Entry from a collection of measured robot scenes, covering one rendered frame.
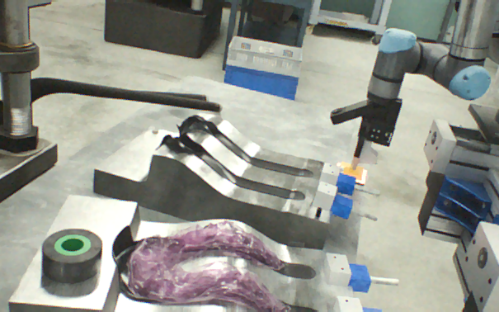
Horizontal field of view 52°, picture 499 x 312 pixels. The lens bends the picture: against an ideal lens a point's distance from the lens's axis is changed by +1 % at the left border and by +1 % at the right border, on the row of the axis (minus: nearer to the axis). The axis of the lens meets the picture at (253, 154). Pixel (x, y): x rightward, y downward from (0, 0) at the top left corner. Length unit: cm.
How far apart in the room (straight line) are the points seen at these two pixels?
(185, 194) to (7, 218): 34
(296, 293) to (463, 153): 60
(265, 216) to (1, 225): 49
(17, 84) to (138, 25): 377
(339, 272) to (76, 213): 45
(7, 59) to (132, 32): 385
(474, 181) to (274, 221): 54
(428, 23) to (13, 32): 677
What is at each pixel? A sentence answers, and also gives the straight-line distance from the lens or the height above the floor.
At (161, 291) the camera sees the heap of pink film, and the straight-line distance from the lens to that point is 78.
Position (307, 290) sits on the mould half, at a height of 85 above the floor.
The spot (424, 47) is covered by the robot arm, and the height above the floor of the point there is 117.
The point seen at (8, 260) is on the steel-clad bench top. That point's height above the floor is 80.
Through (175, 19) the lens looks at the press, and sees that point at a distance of 490.
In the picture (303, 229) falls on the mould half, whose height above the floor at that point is 86.
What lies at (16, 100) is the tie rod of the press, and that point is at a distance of 130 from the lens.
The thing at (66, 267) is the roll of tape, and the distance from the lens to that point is 74.
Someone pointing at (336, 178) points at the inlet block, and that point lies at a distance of 112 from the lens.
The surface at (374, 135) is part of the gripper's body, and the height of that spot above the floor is 95.
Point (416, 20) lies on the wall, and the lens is 759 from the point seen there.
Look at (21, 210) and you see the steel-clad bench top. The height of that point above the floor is 80.
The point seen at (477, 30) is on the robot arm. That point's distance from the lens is 116.
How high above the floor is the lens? 141
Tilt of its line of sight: 26 degrees down
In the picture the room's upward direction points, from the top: 10 degrees clockwise
